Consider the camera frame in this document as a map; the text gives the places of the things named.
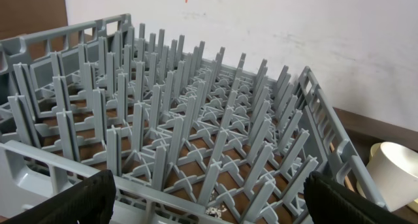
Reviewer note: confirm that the grey plastic dish rack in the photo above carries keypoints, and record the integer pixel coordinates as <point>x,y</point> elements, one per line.
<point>164,136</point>

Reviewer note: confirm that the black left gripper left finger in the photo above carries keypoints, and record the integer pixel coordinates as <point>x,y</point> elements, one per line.
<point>78,202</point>

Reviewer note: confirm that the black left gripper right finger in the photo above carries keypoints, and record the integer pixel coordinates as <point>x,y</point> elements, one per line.
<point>330,202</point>

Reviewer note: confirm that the brown cardboard box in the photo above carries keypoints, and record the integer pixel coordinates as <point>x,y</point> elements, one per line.
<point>19,17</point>

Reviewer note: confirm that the white paper cup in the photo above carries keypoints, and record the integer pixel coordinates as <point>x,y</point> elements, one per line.
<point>390,175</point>

